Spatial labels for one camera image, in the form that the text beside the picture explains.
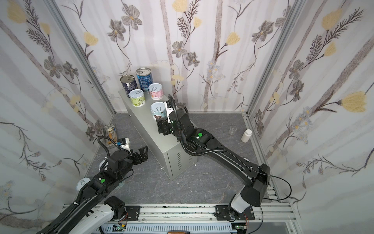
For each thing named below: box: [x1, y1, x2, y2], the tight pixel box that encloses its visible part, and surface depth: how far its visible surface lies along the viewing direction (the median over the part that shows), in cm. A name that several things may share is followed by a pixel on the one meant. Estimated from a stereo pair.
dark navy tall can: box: [119, 74, 139, 98], surface depth 76 cm
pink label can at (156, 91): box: [148, 82, 164, 101], surface depth 80 cm
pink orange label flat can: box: [75, 177, 92, 192], surface depth 80 cm
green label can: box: [128, 88, 146, 108], surface depth 76 cm
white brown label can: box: [150, 101, 168, 120], surface depth 69 cm
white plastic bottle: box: [241, 129, 253, 143], surface depth 100 cm
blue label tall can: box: [135, 67, 153, 92], surface depth 80 cm
